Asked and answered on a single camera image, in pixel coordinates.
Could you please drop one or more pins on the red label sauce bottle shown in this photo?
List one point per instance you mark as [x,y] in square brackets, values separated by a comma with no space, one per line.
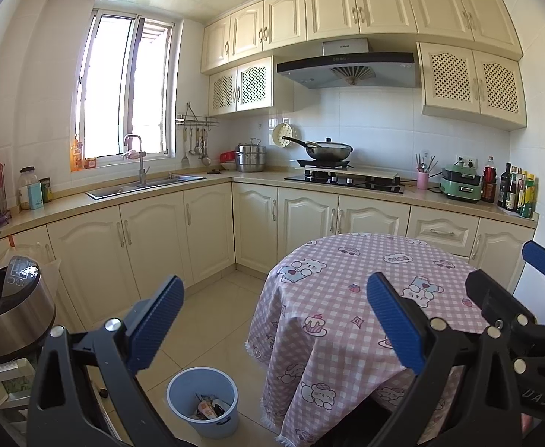
[489,186]

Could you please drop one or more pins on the wide cream lattice cabinet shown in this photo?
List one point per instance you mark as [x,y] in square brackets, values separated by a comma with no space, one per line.
[451,79]

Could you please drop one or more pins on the small pink container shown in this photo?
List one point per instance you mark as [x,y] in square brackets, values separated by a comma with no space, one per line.
[90,163]

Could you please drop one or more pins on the hanging metal ladle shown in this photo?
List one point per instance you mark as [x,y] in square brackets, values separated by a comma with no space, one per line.
[192,151]

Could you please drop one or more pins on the steel wok with lid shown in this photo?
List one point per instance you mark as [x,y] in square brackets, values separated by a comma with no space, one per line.
[328,152]

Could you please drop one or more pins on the black range hood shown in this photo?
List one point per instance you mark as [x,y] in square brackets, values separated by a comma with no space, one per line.
[300,72]

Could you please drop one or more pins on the hanging clear plastic bag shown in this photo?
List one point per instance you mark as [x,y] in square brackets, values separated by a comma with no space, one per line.
[53,274]

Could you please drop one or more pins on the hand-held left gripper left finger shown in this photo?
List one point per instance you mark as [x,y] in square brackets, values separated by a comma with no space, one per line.
[160,321]

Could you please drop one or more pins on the steel kitchen faucet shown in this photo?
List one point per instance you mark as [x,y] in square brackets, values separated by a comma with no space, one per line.
[141,167]

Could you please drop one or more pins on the round table with pink cloth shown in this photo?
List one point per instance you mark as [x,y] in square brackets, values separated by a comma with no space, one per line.
[328,298]

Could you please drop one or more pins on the small dark jar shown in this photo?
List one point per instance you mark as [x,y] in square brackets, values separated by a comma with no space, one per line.
[45,191]

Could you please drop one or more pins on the small cream lattice cabinet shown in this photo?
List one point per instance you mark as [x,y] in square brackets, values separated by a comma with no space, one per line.
[253,84]

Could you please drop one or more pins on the teal carton box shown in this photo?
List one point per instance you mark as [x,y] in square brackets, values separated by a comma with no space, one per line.
[35,195]

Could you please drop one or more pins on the orange dish soap bottle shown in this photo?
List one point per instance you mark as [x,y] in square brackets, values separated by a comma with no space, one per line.
[76,156]

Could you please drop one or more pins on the pink rag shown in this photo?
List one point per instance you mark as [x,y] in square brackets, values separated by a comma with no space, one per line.
[132,153]

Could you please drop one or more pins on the blue plastic waste bin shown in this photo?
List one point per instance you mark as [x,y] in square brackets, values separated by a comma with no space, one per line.
[179,400]

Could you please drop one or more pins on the slim condiment bottle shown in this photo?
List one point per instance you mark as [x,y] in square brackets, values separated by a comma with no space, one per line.
[521,195]

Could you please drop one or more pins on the glass jar with blue label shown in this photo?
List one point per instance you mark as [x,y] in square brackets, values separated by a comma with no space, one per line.
[26,177]

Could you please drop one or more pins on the white storage rack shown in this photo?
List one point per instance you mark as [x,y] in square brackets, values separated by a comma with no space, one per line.
[2,372]

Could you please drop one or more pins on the dark printed snack wrapper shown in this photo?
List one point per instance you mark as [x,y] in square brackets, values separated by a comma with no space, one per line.
[221,407]

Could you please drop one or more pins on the steel electric pressure cooker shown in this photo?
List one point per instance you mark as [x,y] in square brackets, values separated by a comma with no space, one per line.
[21,321]

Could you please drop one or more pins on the small white bowl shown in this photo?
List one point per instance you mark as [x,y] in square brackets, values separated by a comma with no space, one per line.
[228,166]

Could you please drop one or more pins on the pink utensil cup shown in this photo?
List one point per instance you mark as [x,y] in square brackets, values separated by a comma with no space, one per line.
[422,181]

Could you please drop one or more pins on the translucent white plastic bag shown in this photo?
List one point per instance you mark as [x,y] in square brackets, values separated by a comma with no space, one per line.
[205,410]

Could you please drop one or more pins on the beige kitchen countertop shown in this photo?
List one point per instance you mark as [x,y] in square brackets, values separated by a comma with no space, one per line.
[263,178]

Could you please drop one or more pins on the hanging metal skimmer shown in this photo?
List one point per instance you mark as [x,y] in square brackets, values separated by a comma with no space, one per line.
[205,160]

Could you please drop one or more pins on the steel steamer pot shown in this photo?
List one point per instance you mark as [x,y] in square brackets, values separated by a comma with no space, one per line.
[252,160]

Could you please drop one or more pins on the pale yellow colander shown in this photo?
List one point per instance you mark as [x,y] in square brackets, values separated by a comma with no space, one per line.
[281,132]

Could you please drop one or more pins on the green yellow label bottle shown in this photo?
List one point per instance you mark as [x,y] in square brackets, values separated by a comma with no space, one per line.
[527,200]

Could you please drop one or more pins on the black portable stove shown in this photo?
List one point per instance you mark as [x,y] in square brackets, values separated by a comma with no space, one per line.
[323,164]

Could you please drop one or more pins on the sliding kitchen window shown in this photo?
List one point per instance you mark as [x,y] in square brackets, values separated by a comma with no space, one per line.
[114,84]

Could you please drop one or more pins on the red food container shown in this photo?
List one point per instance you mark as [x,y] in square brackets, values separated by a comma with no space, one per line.
[228,156]

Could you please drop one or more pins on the metal wall utensil rack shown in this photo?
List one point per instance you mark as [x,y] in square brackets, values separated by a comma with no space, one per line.
[198,121]

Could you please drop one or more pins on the wall power socket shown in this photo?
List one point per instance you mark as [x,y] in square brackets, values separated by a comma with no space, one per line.
[471,163]

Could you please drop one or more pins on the cream cabinet drawer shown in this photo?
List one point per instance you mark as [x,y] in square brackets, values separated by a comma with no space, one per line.
[442,223]

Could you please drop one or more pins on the hanging metal spatula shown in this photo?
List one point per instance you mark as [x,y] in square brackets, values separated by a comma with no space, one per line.
[185,162]

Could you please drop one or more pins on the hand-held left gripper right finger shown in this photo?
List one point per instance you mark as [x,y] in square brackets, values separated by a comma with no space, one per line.
[395,323]

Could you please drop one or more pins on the white label condiment bottle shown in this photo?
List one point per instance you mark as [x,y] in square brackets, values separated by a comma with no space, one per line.
[513,200]

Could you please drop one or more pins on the black glass gas hob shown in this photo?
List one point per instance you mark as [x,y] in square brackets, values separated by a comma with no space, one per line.
[379,187]

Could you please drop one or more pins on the small dark scrap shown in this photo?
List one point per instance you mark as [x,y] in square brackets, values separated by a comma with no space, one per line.
[103,392]

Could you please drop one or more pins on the cream upper wall cabinets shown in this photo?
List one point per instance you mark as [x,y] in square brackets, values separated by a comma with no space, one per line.
[333,7]

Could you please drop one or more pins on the cream lower kitchen cabinets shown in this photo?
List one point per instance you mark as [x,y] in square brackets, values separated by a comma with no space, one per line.
[160,242]

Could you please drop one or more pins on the green electric cooking pot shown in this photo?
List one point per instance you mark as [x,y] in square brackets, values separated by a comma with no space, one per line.
[461,191]

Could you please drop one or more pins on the bundle of chopsticks and spoons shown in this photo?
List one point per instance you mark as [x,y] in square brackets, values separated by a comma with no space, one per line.
[422,167]

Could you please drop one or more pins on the steel kitchen sink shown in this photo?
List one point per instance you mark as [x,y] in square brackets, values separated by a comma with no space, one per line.
[114,192]

